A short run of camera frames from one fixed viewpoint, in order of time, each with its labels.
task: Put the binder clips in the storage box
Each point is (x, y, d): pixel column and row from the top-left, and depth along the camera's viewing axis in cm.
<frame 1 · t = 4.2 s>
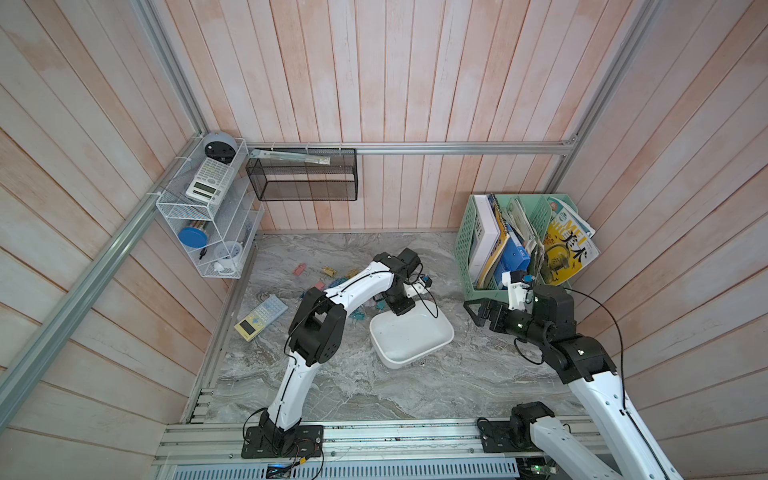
left hand: (399, 311, 92), fingers closed
right hand: (475, 303, 73), fingers open
white plastic storage tray: (398, 340, 84), point 9 cm above the table
green plastic book crate: (502, 239, 85), point 26 cm above the table
yellow blue calculator: (261, 317, 97), on the table
yellow magazine: (568, 244, 94), point 19 cm above the table
blue folder: (513, 257, 88), point 21 cm above the table
white book: (484, 235, 87), point 26 cm above the table
pink binder clip far: (299, 269, 109), on the table

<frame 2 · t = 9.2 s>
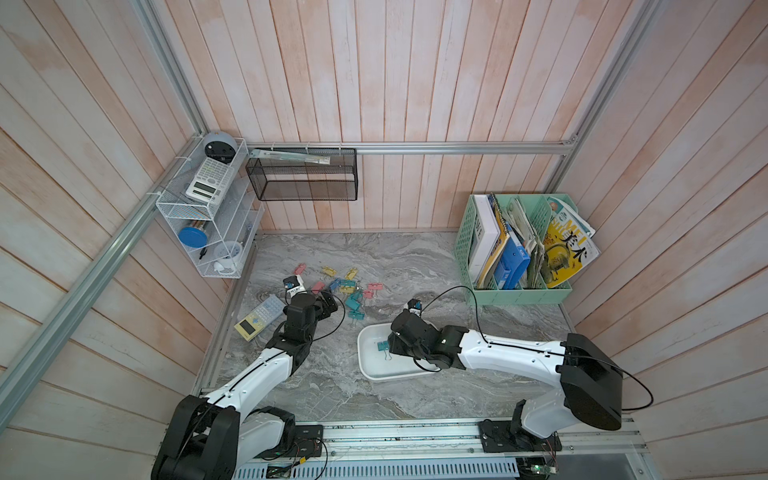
left hand: (319, 296, 88), fingers open
right hand: (389, 339, 83), fingers open
white plastic storage tray: (372, 364, 88), on the table
pink binder clip: (372, 286, 103), point 3 cm above the table
the other named things where they were.

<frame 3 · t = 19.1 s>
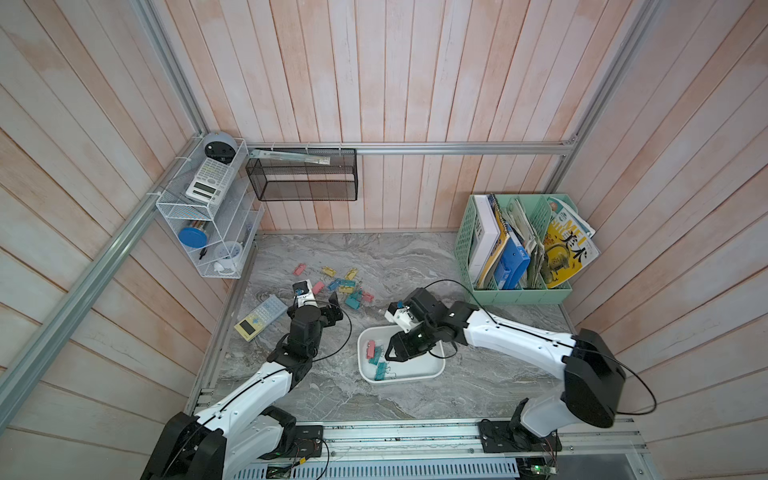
left hand: (322, 298, 85), fingers open
right hand: (391, 353, 78), fingers open
pink binder clip: (370, 350, 89), point 2 cm above the table
teal binder clip: (381, 370, 85), point 2 cm above the table
the other named things where they were.

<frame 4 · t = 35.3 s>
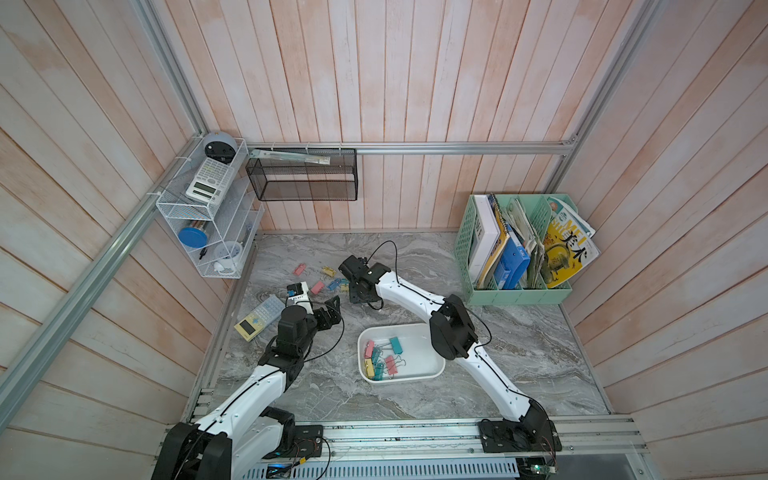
left hand: (327, 303, 86), fingers open
right hand: (358, 295, 102), fingers open
yellow binder clip in tray: (369, 368, 85), point 2 cm above the table
